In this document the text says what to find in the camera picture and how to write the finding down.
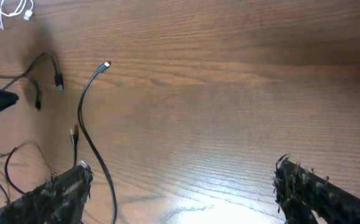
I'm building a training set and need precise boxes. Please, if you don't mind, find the white usb cable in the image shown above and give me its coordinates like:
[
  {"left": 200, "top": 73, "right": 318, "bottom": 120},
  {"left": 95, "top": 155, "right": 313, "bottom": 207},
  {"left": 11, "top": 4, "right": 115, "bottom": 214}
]
[{"left": 0, "top": 0, "right": 34, "bottom": 30}]

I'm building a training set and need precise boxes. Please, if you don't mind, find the short black usb cable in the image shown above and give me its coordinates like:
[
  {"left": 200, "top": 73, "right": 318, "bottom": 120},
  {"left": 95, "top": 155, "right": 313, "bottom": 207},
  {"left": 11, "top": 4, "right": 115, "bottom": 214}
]
[{"left": 0, "top": 51, "right": 65, "bottom": 111}]

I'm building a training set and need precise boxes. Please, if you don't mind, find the long black usb cable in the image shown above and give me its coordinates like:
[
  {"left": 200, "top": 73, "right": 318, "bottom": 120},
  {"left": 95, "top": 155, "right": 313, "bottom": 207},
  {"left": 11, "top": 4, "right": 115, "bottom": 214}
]
[{"left": 0, "top": 60, "right": 118, "bottom": 224}]

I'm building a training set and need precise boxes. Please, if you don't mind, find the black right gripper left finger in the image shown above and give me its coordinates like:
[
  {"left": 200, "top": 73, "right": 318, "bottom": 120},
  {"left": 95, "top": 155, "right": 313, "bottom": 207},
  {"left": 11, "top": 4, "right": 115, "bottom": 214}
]
[{"left": 0, "top": 161, "right": 93, "bottom": 224}]

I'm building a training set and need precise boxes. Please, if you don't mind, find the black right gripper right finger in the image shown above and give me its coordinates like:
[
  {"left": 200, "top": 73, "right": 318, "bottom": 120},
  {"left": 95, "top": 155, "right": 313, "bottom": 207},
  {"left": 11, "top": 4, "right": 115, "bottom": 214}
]
[{"left": 273, "top": 154, "right": 360, "bottom": 224}]

